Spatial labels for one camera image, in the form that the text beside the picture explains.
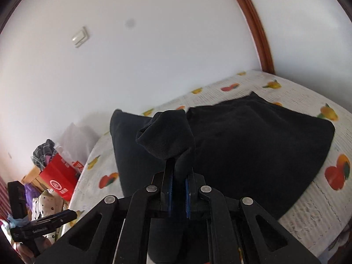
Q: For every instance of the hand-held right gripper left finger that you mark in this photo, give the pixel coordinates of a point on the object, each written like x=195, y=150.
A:
x=170, y=195

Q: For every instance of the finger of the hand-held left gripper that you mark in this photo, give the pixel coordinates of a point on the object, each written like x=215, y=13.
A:
x=67, y=217

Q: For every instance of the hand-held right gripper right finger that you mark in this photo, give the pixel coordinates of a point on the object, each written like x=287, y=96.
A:
x=188, y=198

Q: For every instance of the black garment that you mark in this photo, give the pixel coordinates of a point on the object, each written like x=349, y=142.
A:
x=247, y=143

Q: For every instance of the person's left hand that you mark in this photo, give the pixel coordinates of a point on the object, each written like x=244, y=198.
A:
x=44, y=244

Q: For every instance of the purple cloth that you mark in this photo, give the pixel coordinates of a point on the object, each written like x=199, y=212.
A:
x=29, y=194

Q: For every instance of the light blue cloth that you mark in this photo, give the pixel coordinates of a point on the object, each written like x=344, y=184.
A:
x=17, y=221

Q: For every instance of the white quilt with black flowers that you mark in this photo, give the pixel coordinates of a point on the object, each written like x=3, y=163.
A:
x=48, y=203

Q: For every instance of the red paper bag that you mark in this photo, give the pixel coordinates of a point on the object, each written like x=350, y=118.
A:
x=59, y=178

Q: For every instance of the pink cloth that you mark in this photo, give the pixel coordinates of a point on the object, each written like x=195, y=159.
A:
x=48, y=160

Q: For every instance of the dark checked cloth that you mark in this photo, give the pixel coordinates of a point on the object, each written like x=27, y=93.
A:
x=44, y=150

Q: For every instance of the white paper bag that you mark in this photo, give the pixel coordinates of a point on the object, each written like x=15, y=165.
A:
x=77, y=143

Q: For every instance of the lace fruit print tablecloth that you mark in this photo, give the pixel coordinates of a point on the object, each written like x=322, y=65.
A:
x=316, y=211

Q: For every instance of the white wall switch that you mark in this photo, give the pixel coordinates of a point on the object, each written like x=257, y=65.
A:
x=79, y=36

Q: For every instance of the brown wooden door frame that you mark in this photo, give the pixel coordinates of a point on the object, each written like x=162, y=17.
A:
x=253, y=19

